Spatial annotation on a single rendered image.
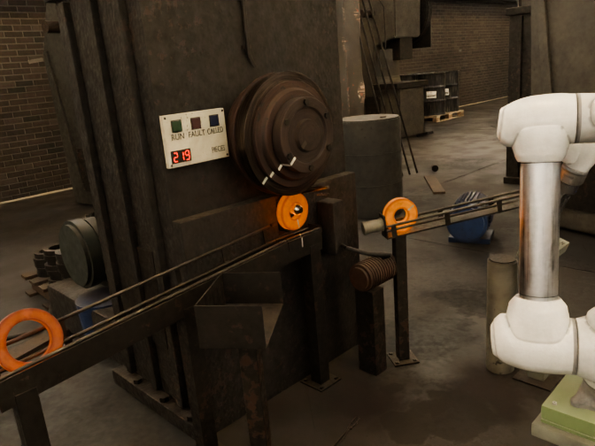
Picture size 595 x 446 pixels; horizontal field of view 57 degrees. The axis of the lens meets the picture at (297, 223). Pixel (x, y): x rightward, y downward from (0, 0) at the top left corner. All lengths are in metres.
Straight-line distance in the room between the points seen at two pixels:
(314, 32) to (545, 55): 2.40
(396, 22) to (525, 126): 8.40
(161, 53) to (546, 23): 3.16
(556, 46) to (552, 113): 2.92
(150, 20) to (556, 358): 1.58
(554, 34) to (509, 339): 3.16
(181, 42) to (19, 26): 6.20
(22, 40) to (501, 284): 6.88
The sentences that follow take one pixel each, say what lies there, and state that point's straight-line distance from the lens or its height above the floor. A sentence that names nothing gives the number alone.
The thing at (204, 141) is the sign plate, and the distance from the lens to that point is 2.01.
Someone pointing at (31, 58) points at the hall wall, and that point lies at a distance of 8.11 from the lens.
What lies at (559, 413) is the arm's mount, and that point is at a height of 0.40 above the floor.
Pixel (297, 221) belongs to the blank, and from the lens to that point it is 2.19.
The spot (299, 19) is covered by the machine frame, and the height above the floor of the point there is 1.55.
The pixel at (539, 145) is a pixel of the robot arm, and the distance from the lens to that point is 1.56.
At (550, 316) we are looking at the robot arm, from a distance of 1.62.
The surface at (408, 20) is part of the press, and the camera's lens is 10.13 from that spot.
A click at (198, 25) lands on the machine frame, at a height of 1.53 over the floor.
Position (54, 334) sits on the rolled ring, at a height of 0.67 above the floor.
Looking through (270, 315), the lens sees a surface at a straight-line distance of 1.78.
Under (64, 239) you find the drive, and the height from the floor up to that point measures 0.57.
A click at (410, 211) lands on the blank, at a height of 0.72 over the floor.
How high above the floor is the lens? 1.36
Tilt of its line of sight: 16 degrees down
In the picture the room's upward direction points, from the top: 5 degrees counter-clockwise
